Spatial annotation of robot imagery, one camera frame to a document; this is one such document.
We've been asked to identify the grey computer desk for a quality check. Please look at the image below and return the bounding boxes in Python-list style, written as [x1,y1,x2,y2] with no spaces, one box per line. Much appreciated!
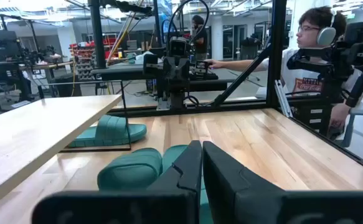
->
[90,63,235,93]

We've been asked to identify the wooden shelf black metal legs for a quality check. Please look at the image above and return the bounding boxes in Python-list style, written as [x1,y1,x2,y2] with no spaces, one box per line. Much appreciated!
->
[0,80,133,214]

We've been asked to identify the person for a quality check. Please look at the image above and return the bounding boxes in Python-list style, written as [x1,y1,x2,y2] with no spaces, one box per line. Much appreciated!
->
[191,14,209,62]
[204,6,363,141]

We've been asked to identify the black workbench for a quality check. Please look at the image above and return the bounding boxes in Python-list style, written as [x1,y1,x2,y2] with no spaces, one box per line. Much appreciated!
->
[0,60,75,113]

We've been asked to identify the light grey chair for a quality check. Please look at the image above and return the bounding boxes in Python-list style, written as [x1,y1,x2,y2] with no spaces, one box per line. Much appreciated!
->
[335,101,363,149]

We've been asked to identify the red grey bin rack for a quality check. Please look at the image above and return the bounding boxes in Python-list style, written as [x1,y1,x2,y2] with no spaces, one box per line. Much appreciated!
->
[70,34,120,82]

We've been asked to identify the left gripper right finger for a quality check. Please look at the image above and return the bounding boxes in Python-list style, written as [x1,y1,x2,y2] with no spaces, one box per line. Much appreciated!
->
[202,141,363,224]

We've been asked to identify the black drawer cabinet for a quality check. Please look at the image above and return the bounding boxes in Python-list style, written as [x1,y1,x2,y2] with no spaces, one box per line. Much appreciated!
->
[291,102,336,136]

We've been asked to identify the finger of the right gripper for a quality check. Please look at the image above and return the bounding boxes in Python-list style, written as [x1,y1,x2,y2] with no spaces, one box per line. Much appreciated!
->
[163,57,178,91]
[176,57,191,91]

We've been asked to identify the teal rubber slide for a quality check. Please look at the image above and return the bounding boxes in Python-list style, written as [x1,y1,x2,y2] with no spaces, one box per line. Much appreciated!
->
[67,114,148,149]
[97,144,215,224]

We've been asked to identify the silver metal bars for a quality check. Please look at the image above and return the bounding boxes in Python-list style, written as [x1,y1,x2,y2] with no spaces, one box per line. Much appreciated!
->
[273,79,294,118]

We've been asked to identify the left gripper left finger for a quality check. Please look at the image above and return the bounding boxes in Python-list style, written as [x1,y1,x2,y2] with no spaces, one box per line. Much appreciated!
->
[31,139,203,224]

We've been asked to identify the black backlit keyboard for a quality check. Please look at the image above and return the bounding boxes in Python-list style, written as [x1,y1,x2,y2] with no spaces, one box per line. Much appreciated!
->
[190,70,220,81]

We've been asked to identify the yellow cable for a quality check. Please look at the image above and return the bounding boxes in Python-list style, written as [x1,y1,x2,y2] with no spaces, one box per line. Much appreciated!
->
[70,58,77,97]

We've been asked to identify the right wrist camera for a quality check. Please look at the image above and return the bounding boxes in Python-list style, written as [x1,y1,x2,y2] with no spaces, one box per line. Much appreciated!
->
[169,37,189,58]

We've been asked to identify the black box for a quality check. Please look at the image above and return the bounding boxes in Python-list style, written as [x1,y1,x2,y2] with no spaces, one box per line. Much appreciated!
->
[50,73,83,98]

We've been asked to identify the yellow pole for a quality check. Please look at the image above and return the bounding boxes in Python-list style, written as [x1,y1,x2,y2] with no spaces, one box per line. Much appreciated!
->
[105,6,138,67]

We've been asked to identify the person's grey headphones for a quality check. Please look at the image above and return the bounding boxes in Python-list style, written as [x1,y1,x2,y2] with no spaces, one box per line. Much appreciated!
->
[316,12,337,47]

